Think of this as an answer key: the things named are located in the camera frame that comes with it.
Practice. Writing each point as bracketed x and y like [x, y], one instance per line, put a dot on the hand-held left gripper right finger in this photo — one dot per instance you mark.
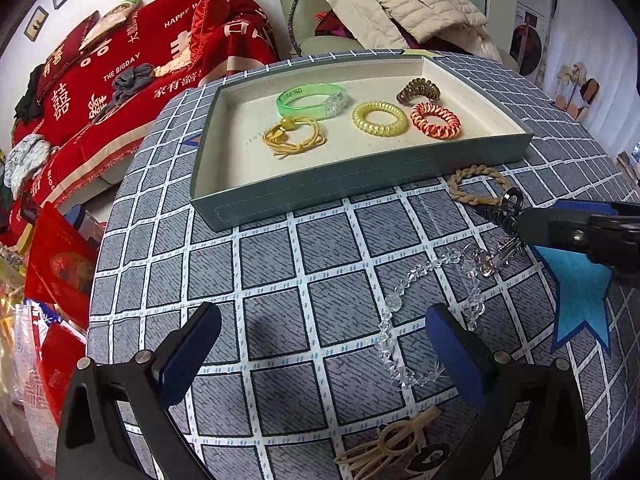
[452, 355]

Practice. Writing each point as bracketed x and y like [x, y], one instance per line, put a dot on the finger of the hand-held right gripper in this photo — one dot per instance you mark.
[550, 227]
[590, 206]

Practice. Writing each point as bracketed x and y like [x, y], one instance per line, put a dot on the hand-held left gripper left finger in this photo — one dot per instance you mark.
[192, 350]

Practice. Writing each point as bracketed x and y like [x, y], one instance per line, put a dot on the grey-green shallow tray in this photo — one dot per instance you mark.
[240, 110]

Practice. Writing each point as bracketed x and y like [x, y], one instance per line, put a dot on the beige hair clip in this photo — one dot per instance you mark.
[395, 437]

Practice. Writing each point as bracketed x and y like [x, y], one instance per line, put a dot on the slipper rack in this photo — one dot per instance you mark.
[577, 90]

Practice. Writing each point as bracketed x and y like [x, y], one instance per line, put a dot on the grey checked tablecloth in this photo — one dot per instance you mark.
[320, 285]

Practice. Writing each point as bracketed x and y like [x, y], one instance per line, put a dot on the red gift bag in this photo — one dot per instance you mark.
[60, 265]

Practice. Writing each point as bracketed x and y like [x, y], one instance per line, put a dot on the red gift bags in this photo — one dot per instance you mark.
[30, 340]

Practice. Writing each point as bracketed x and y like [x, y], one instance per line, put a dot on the blue lidded container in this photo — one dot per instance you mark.
[82, 217]

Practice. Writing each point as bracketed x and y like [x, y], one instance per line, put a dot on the white washing machine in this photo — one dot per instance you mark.
[530, 40]

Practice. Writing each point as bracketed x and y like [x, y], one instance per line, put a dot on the light blue white clothes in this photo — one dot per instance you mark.
[27, 157]

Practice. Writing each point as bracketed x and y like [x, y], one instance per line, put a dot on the cream puffer jacket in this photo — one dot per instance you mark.
[400, 0]

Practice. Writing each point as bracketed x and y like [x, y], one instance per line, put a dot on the grey cloth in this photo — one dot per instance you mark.
[132, 80]

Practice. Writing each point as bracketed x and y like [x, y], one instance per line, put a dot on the red printed sofa blanket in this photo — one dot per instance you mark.
[85, 80]

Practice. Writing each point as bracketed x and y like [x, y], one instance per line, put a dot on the black clothes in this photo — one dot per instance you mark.
[30, 100]

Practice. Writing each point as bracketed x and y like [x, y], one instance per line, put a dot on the red patterned cloth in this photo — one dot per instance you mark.
[327, 22]

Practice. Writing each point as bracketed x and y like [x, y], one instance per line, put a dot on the red embroidered pillow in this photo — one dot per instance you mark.
[60, 60]

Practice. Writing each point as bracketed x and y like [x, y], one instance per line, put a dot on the red satin cushion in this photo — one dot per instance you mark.
[210, 20]

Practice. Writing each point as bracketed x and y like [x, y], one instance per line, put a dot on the photo printed pillow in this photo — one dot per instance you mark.
[110, 17]

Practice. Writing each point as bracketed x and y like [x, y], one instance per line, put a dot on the small tilted picture frame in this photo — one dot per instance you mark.
[37, 22]

